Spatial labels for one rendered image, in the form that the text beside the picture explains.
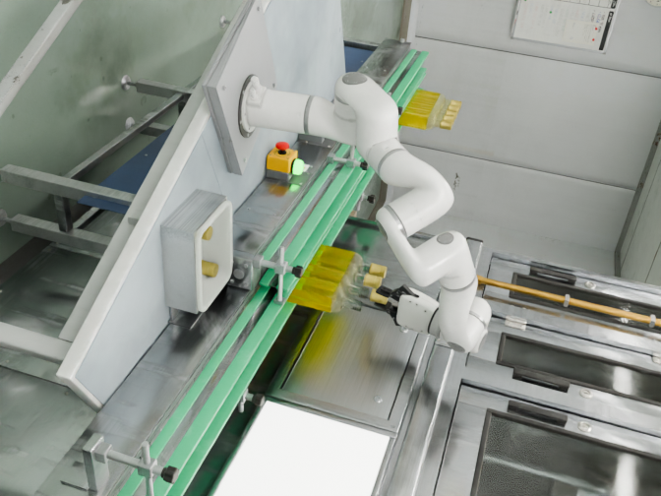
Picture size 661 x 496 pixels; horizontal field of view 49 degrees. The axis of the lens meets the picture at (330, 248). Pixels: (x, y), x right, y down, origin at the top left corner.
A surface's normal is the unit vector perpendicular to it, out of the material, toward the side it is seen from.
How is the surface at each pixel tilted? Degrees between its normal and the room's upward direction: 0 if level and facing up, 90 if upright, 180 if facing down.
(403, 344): 90
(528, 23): 90
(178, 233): 90
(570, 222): 90
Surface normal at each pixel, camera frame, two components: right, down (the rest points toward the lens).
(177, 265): -0.31, 0.52
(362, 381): 0.07, -0.83
